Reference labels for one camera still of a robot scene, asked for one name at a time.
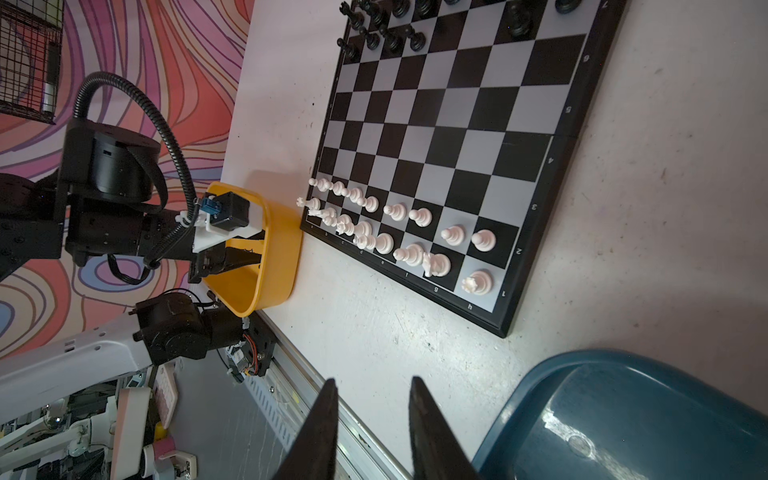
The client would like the white rook right corner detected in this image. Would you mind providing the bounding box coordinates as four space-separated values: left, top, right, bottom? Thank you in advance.
461 270 493 296

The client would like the white rook left corner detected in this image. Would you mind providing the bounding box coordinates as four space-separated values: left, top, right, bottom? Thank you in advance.
296 197 321 210

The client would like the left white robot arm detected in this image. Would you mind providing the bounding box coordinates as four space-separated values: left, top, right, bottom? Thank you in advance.
1 117 247 356

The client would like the white pawn a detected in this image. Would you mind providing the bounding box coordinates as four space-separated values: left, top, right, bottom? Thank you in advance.
308 178 333 192

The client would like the white bishop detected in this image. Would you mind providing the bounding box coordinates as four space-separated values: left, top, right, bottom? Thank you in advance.
393 243 425 266

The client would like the white pawn c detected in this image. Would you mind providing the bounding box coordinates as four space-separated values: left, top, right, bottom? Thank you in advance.
345 187 365 205

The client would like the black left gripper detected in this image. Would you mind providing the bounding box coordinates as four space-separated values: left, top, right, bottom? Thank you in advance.
64 197 262 284

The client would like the black rook far corner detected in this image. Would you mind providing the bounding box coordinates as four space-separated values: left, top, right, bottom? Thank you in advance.
555 0 582 15

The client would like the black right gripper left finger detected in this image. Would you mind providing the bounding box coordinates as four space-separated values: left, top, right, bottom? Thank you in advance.
272 379 339 480

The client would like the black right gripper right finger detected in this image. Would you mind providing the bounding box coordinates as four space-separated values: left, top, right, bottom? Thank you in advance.
409 376 479 479

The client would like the white pawn e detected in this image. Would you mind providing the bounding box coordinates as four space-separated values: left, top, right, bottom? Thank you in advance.
383 203 408 222

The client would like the teal plastic tray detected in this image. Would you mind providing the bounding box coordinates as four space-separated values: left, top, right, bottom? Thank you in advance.
472 350 767 479

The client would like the black queen chess piece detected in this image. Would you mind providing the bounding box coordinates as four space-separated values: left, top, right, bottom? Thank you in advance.
391 0 410 18

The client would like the black wire basket left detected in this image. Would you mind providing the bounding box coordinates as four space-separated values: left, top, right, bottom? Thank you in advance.
1 0 64 124

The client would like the white pawn f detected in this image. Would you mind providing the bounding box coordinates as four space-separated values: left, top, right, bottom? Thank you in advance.
408 208 433 228

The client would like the black corrugated cable hose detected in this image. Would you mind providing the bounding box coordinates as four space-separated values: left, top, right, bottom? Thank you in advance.
71 71 200 268

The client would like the white pawn g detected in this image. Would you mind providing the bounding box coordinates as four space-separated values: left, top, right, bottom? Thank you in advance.
440 225 466 246

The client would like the white queen chess piece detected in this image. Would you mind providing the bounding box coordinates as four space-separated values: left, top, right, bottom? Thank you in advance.
336 221 372 236

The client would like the white king chess piece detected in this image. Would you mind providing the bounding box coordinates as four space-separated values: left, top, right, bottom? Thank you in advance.
354 233 394 255

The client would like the white bishop chess piece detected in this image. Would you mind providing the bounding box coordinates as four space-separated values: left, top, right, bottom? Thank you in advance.
322 214 352 230

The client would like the black king chess piece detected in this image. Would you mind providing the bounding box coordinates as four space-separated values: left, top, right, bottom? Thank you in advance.
415 0 438 18

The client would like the white pawn b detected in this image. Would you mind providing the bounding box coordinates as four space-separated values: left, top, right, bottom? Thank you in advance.
330 181 349 197

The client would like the white pawn right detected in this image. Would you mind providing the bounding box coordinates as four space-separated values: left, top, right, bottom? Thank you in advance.
471 229 497 252

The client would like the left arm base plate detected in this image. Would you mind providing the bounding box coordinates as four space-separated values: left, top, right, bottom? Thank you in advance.
220 312 278 384

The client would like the black pawn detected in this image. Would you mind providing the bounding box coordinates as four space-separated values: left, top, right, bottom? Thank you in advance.
336 38 361 63
404 25 426 52
378 24 403 53
359 27 380 50

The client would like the yellow plastic tray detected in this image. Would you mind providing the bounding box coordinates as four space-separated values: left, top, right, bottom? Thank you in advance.
204 182 303 318

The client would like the white knight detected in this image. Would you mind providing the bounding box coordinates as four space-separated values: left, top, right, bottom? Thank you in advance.
422 253 451 277

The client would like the white rook corner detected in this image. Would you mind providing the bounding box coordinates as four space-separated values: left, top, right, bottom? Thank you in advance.
461 270 493 296
296 197 321 210

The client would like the white pawn d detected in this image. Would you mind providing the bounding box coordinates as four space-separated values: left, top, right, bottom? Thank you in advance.
357 196 379 213

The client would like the white knight chess piece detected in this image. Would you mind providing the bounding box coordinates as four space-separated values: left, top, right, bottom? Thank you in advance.
308 207 337 219

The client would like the black white chess board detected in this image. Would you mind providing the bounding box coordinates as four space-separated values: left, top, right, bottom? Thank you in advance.
301 1 625 337

